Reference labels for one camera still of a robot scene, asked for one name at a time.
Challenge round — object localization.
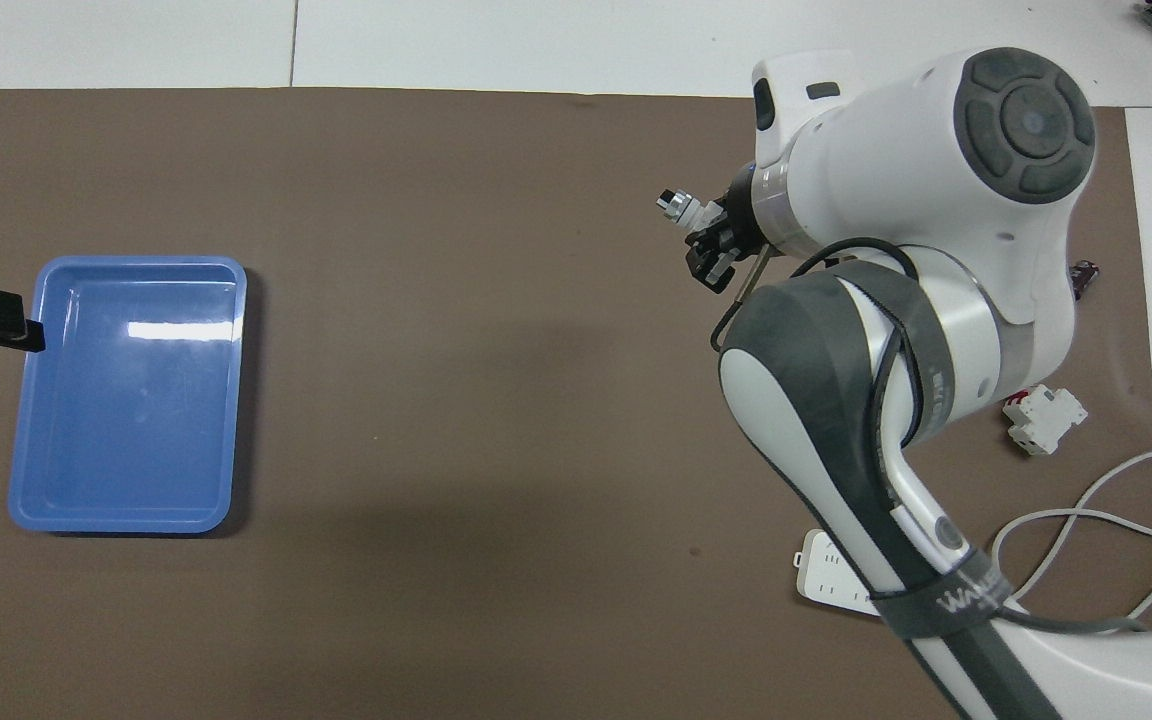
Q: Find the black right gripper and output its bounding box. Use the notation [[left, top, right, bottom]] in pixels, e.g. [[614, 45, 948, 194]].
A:
[[686, 165, 767, 294]]

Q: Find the red selector switch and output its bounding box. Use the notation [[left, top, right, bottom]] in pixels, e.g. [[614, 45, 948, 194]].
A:
[[656, 186, 727, 233]]

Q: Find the blue plastic tray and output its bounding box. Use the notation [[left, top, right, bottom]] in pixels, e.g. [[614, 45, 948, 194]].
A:
[[7, 255, 249, 536]]

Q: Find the brown table mat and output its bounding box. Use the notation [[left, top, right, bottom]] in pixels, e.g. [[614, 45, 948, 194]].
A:
[[0, 88, 1152, 720]]

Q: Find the white power strip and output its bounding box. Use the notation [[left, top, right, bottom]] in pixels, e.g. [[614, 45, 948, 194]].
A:
[[795, 529, 882, 613]]

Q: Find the white circuit breaker red lever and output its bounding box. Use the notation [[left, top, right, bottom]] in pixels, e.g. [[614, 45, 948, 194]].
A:
[[1002, 385, 1089, 457]]

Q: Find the white power strip cable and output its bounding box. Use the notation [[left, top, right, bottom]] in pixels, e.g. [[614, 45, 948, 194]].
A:
[[991, 449, 1152, 626]]

